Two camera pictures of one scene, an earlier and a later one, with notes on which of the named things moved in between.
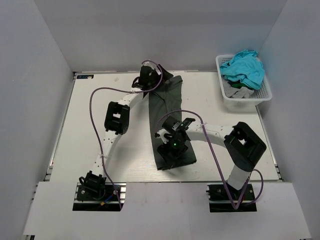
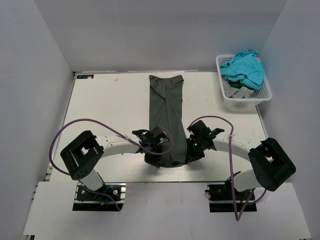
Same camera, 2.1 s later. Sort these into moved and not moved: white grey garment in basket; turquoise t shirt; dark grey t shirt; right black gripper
Moved: right black gripper
Not moved: dark grey t shirt; white grey garment in basket; turquoise t shirt
